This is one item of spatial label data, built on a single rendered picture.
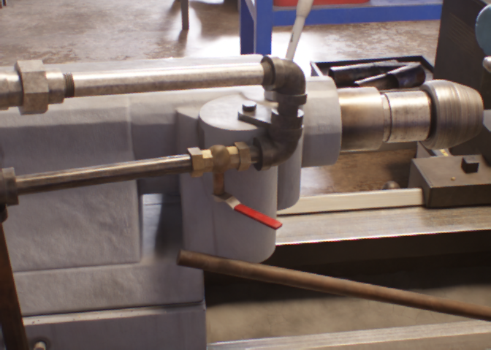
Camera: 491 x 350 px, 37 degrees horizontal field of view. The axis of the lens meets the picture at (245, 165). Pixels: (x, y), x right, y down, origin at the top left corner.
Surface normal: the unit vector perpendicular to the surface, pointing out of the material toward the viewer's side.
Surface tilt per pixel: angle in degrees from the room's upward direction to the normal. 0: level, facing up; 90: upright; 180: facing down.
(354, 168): 0
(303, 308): 10
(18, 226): 70
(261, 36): 90
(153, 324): 90
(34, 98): 101
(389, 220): 0
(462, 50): 90
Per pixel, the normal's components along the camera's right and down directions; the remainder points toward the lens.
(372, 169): 0.00, -0.87
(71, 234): 0.11, 0.11
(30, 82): 0.43, -0.13
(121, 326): 0.12, 0.49
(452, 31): -0.98, 0.10
